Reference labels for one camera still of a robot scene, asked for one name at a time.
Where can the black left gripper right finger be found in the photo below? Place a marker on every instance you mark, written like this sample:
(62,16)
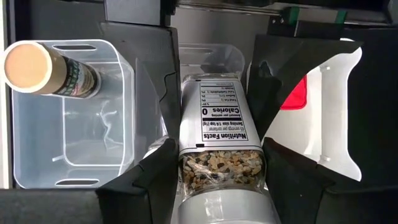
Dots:
(295,193)

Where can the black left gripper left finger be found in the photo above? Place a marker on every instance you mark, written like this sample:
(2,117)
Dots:
(140,193)

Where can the red lid spice jar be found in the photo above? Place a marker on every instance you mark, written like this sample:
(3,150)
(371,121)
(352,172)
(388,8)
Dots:
(295,98)

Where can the white lid spice jar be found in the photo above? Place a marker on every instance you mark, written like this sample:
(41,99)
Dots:
(217,118)

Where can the brown lid spice jar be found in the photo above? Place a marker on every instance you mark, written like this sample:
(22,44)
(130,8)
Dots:
(31,67)

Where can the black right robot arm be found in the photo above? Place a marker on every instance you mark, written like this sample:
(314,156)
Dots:
(317,29)

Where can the white plastic bin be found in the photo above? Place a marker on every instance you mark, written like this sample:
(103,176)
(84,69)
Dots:
(326,124)

